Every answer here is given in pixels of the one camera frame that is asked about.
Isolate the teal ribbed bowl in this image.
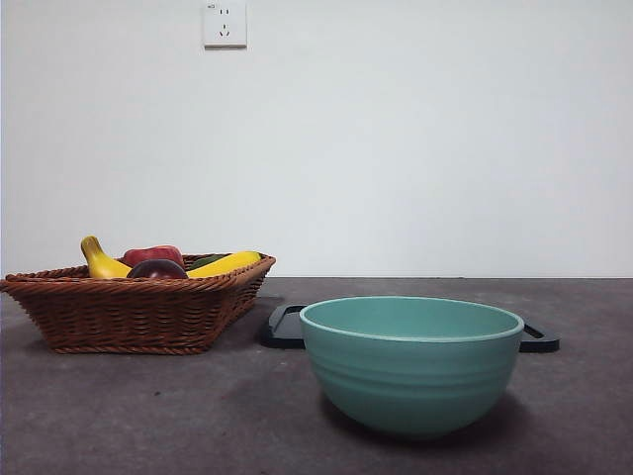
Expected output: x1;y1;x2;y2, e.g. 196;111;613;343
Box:
298;295;525;440

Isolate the black rectangular tray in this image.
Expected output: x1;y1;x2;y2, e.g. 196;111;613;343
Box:
260;304;562;353

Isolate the brown wicker basket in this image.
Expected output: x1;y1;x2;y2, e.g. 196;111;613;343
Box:
0;251;277;355

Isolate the yellow banana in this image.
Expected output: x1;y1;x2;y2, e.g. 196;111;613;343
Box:
79;236;263;280

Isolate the red apple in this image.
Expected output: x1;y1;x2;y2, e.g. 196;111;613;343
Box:
122;244;184;271

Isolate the dark purple plum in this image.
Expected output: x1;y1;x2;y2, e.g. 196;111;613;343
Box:
126;258;189;280

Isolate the green vegetable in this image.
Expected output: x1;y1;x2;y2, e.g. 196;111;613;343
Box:
185;253;222;271

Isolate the white wall socket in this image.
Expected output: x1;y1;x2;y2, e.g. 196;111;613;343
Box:
203;0;248;49

